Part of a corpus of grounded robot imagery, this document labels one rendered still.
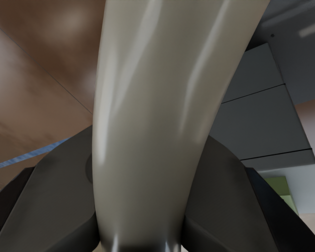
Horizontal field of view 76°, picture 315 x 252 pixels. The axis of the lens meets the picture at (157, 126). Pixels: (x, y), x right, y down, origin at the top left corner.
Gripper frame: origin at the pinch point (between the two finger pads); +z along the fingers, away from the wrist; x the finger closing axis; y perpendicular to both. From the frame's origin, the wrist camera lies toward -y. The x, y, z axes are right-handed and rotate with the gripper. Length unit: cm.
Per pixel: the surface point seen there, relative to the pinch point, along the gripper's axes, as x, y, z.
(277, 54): 78, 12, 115
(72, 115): -77, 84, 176
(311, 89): 109, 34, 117
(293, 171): 49, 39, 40
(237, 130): 39, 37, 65
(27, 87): -112, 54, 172
